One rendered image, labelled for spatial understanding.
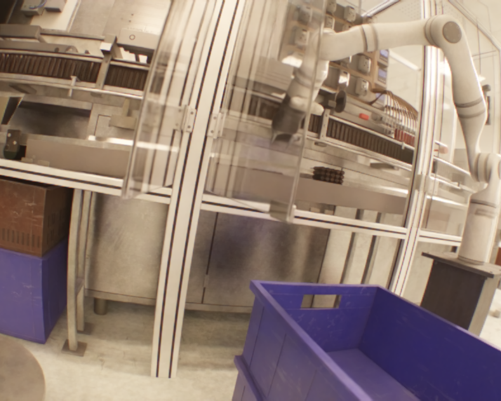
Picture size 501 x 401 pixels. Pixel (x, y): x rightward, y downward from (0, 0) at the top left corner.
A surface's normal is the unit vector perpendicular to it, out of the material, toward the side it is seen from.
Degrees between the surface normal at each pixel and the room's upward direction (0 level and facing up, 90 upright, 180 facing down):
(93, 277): 90
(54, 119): 90
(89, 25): 90
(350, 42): 121
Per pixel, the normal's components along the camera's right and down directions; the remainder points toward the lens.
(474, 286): -0.88, -0.14
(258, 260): 0.29, 0.12
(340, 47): 0.19, 0.65
